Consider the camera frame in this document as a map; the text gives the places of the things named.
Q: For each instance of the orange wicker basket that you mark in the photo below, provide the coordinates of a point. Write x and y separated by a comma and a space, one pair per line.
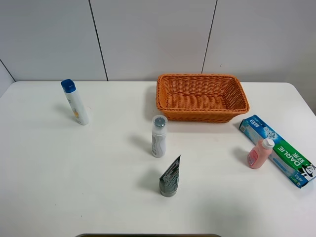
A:
213, 98

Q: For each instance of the dark green standing tube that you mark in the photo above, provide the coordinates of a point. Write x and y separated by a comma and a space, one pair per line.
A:
168, 182

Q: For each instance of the white bottle with clear cap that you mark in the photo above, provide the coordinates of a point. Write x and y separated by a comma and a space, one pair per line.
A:
159, 131

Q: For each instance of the pink bottle with white cap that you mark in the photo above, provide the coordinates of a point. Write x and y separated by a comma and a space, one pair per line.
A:
260, 153

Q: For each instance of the green Darlie toothpaste box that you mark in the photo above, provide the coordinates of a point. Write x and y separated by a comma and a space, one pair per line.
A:
292, 163

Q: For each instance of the white bottle with blue cap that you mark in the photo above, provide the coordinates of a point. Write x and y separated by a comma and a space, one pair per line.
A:
75, 101

